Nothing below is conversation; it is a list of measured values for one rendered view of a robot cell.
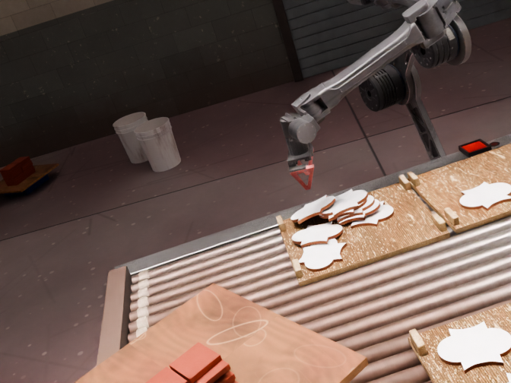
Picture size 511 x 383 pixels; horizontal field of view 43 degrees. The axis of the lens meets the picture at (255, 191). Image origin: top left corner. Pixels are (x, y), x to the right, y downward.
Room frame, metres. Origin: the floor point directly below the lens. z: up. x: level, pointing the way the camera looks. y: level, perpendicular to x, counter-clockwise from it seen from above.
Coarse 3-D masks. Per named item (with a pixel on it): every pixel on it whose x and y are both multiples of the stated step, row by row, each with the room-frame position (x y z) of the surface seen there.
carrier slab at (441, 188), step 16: (464, 160) 1.75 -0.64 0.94; (480, 160) 1.72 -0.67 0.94; (496, 160) 1.69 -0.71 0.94; (432, 176) 1.72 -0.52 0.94; (448, 176) 1.69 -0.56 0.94; (464, 176) 1.66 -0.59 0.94; (480, 176) 1.63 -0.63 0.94; (496, 176) 1.60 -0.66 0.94; (432, 192) 1.63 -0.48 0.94; (448, 192) 1.60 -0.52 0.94; (432, 208) 1.57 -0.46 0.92; (464, 208) 1.49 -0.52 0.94; (480, 208) 1.47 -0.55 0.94; (496, 208) 1.44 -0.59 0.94; (448, 224) 1.46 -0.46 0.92; (464, 224) 1.42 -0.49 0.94; (480, 224) 1.41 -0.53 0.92
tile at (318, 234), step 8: (320, 224) 1.63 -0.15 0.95; (328, 224) 1.61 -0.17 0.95; (336, 224) 1.60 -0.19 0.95; (304, 232) 1.62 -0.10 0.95; (312, 232) 1.60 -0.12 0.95; (320, 232) 1.58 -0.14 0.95; (328, 232) 1.56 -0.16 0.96; (336, 232) 1.55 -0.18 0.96; (296, 240) 1.58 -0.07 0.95; (304, 240) 1.56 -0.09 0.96; (312, 240) 1.54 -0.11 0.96; (320, 240) 1.53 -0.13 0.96
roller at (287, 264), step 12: (276, 264) 1.54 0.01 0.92; (288, 264) 1.53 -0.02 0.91; (240, 276) 1.55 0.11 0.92; (252, 276) 1.53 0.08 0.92; (264, 276) 1.53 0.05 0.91; (204, 288) 1.55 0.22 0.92; (228, 288) 1.53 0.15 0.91; (168, 300) 1.54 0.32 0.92; (180, 300) 1.53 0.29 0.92; (132, 312) 1.54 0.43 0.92; (144, 312) 1.53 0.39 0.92; (156, 312) 1.52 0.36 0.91
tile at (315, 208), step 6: (324, 198) 1.71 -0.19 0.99; (330, 198) 1.67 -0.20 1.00; (306, 204) 1.74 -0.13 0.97; (312, 204) 1.71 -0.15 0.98; (318, 204) 1.68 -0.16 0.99; (324, 204) 1.65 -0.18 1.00; (330, 204) 1.64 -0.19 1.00; (300, 210) 1.72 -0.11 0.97; (306, 210) 1.68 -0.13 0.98; (312, 210) 1.66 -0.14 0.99; (318, 210) 1.63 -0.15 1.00; (294, 216) 1.70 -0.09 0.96; (300, 216) 1.67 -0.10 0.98; (306, 216) 1.64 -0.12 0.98; (312, 216) 1.63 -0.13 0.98; (294, 222) 1.67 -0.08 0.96; (300, 222) 1.64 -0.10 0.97
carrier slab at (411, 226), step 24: (384, 192) 1.72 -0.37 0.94; (408, 192) 1.67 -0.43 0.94; (408, 216) 1.54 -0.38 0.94; (288, 240) 1.62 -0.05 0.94; (360, 240) 1.50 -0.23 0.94; (384, 240) 1.46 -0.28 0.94; (408, 240) 1.43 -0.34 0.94; (432, 240) 1.40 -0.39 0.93; (336, 264) 1.42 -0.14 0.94; (360, 264) 1.40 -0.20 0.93
